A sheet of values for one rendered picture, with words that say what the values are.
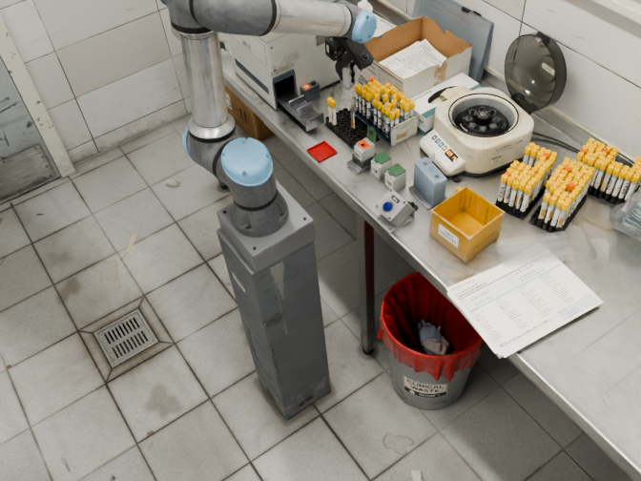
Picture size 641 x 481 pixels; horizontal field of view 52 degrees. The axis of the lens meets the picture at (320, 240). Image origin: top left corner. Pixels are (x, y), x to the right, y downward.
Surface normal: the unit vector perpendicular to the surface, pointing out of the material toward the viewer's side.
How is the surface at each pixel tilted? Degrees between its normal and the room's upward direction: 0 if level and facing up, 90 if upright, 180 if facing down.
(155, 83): 90
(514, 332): 1
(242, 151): 9
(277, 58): 90
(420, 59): 1
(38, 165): 90
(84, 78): 90
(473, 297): 1
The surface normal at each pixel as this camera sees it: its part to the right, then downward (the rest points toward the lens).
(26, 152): 0.57, 0.60
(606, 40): -0.82, 0.47
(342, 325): -0.07, -0.65
